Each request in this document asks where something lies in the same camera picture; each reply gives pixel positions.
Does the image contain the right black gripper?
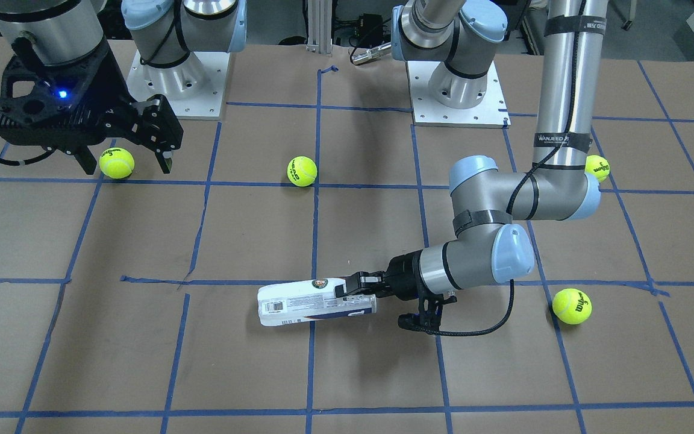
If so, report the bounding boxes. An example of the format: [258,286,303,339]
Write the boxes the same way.
[0,39,184,175]

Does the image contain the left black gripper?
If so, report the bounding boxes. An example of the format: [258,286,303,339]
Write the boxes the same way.
[335,251,421,300]

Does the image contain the clear tennis ball can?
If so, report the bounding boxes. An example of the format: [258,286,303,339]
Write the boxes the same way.
[258,278,378,327]

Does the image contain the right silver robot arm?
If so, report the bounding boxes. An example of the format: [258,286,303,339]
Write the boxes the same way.
[0,1,247,175]

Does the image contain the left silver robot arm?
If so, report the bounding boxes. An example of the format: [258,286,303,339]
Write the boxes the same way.
[336,1,608,300]

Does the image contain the tennis ball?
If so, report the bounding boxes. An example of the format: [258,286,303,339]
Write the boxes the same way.
[286,156,317,187]
[552,288,592,325]
[586,156,610,183]
[99,146,135,180]

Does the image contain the tennis ball centre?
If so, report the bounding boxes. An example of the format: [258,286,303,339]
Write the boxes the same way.
[286,156,317,187]

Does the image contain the silver cylinder connector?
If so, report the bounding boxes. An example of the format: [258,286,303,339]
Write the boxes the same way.
[350,42,393,66]

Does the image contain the black electronics box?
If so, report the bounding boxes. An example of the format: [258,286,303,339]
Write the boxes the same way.
[352,13,384,39]

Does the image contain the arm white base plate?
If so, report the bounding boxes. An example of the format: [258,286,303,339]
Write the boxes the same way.
[407,61,511,128]
[127,52,231,120]

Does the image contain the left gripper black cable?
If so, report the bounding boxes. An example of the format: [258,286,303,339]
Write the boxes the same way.
[398,0,589,337]

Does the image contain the aluminium profile post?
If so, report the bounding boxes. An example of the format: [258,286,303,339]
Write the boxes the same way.
[305,0,333,57]

